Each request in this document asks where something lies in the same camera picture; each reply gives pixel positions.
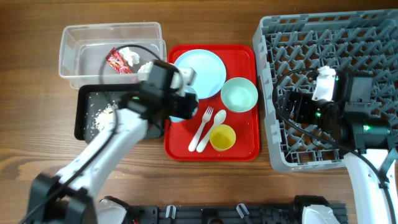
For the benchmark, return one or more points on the white plastic fork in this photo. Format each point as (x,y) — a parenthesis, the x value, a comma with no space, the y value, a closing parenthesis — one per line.
(205,118)

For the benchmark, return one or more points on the yellow plastic cup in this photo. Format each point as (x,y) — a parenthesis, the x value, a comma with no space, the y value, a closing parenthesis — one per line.
(222,137)

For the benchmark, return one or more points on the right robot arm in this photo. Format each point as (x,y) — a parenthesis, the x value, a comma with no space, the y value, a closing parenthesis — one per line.
(341,106)

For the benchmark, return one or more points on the white tissue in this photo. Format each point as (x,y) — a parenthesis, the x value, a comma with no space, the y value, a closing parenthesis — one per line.
(146,68)
(132,58)

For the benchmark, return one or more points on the light blue bowl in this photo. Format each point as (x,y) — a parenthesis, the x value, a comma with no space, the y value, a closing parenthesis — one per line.
(188,89)

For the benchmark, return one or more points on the grey dishwasher rack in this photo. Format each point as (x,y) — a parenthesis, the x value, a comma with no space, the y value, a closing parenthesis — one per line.
(350,41)

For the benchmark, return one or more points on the mint green bowl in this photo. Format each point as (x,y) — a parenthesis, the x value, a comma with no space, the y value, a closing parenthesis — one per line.
(239,95)

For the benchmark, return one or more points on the black plastic tray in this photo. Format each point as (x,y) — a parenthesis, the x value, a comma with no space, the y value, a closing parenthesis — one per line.
(118,89)

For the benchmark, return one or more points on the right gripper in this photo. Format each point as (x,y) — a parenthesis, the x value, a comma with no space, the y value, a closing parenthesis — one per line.
(288,106)

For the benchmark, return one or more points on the red snack wrapper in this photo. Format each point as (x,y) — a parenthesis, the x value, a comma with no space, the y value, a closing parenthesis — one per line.
(116,61)

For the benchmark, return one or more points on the light blue plate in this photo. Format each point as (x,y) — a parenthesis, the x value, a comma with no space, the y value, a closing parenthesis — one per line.
(210,69)

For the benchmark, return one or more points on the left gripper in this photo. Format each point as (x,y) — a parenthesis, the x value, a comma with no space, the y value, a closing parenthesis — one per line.
(185,99)

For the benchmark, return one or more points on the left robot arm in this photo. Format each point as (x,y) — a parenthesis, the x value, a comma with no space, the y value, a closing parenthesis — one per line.
(69,196)

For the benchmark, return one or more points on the white plastic spoon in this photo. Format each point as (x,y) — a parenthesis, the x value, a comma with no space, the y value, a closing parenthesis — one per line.
(218,119)

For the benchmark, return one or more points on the rice and food scraps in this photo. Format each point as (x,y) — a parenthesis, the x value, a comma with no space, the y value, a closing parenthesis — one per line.
(99,112)

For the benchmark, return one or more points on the clear plastic bin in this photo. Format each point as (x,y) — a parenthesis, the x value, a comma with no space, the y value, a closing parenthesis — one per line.
(83,51)

